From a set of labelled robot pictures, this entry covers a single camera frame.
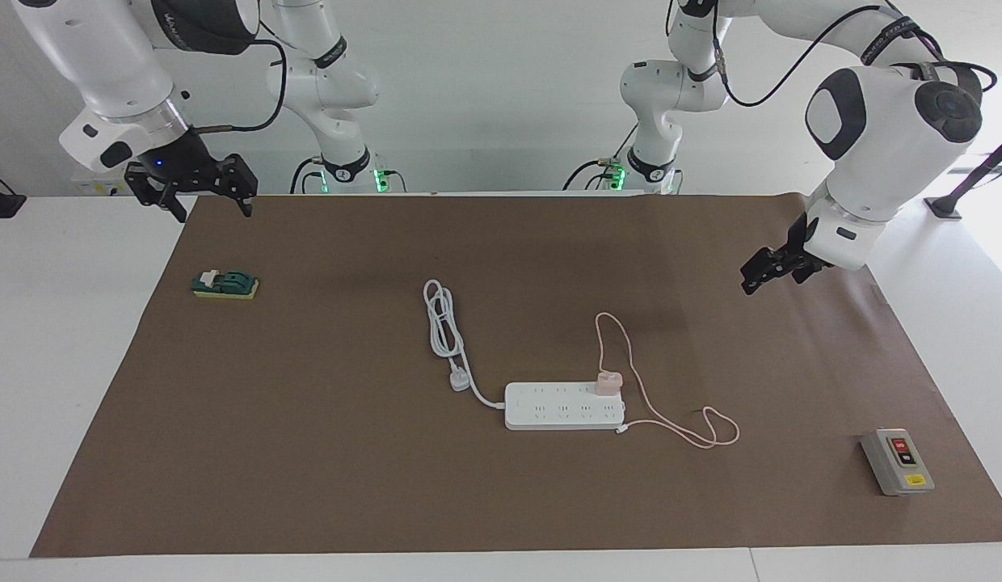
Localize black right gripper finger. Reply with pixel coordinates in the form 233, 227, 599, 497
125, 162, 188, 223
214, 154, 257, 217

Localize pink charging cable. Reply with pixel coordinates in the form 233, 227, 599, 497
594, 312, 741, 449

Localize white power strip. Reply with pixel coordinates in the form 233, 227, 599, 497
503, 382, 627, 432

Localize white box yellow labels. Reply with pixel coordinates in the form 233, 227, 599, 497
71, 166, 132, 196

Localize green circuit board module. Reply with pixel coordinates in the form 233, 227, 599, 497
191, 269, 261, 302

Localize brown table mat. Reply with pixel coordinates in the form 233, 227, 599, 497
30, 194, 1002, 559

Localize black base cable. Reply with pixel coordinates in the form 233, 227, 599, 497
562, 121, 639, 192
289, 156, 324, 195

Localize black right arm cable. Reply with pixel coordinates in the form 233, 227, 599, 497
186, 36, 288, 132

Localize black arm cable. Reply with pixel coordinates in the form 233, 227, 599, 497
186, 36, 288, 132
671, 0, 999, 110

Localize black clamp mount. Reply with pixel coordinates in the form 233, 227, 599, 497
0, 167, 27, 219

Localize black camera stand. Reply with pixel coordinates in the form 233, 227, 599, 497
924, 129, 1002, 221

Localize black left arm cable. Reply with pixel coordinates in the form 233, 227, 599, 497
671, 0, 999, 110

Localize grey on-off switch box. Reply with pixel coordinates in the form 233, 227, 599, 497
861, 428, 936, 497

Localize white power cord with plug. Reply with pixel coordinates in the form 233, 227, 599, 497
423, 279, 510, 409

